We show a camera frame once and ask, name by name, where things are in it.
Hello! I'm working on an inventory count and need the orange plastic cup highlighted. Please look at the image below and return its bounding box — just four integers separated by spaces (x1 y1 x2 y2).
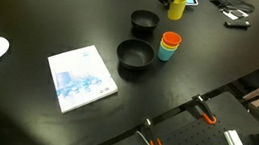
160 30 183 50

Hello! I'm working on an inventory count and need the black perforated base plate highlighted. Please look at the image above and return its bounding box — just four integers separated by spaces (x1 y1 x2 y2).
93 75 259 145

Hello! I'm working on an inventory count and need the black clamp with orange grip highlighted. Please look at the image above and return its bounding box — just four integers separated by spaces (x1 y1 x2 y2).
188 93 221 126
140 118 168 145

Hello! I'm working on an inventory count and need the white and blue book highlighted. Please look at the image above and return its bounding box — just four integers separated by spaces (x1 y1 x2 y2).
40 39 124 121

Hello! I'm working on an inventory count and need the silver aluminium bracket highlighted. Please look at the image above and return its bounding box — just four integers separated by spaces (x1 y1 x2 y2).
221 128 249 145

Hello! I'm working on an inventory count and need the small black bowl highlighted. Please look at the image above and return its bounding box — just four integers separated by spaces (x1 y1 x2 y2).
128 8 162 32

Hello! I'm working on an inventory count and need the large black bowl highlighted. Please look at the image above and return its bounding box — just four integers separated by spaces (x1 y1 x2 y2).
114 36 158 74

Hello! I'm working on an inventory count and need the black cable bundle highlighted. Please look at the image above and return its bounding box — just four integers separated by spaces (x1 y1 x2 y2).
217 0 257 14

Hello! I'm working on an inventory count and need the blue plastic cup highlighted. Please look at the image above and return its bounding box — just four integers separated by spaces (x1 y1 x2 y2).
156 45 177 63

